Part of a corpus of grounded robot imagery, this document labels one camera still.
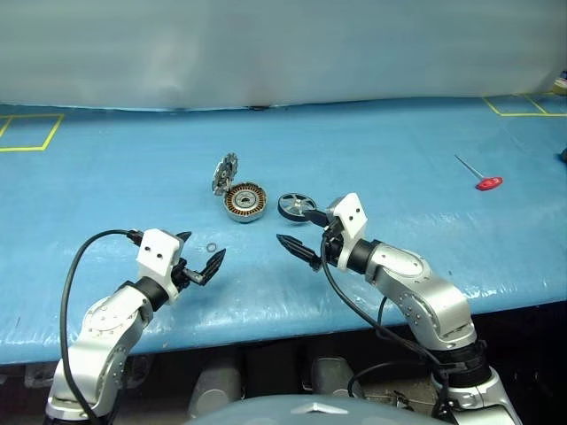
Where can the black spoked motor rotor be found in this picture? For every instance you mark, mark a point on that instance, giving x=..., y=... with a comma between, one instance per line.
x=297, y=206

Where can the grey robot torso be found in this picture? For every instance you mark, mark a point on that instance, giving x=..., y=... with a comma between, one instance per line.
x=310, y=411

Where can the silver motor stator copper windings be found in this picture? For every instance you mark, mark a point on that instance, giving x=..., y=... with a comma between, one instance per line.
x=246, y=206

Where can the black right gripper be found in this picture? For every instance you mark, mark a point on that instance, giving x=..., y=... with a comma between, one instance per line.
x=332, y=239

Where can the silver finned motor cover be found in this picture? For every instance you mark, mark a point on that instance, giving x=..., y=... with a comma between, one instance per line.
x=221, y=175

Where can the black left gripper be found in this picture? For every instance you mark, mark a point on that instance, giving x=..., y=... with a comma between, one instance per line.
x=186, y=276

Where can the grey rounded shape under table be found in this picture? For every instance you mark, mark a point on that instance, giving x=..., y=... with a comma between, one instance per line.
x=215, y=389
x=332, y=376

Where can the blue foam table sheet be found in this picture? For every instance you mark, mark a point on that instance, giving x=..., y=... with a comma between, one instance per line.
x=133, y=186

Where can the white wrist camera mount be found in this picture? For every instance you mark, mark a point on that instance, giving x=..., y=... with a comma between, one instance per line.
x=352, y=214
x=155, y=252

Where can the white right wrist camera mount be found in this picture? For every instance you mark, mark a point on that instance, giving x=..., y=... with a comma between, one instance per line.
x=352, y=214

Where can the white foam backdrop sheet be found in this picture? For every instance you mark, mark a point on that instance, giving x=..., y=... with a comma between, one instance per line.
x=266, y=48

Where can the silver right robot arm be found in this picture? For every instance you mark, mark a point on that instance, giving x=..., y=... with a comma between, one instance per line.
x=425, y=292

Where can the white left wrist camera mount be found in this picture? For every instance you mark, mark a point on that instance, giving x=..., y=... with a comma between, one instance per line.
x=155, y=252

